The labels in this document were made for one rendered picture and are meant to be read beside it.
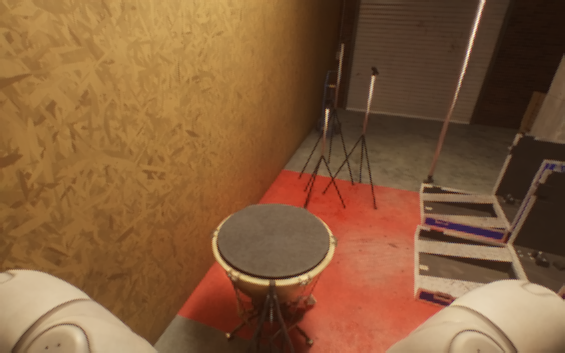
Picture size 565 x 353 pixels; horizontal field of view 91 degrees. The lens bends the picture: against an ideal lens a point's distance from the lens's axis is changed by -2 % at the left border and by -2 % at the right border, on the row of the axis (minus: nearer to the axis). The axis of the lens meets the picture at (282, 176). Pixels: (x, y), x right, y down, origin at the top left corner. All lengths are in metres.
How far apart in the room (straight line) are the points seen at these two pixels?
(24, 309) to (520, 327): 0.66
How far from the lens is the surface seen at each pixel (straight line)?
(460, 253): 3.19
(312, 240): 1.70
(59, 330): 0.44
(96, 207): 1.51
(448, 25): 7.80
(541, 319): 0.56
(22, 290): 0.56
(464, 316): 0.50
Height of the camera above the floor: 1.89
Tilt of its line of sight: 28 degrees down
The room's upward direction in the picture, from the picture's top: 2 degrees clockwise
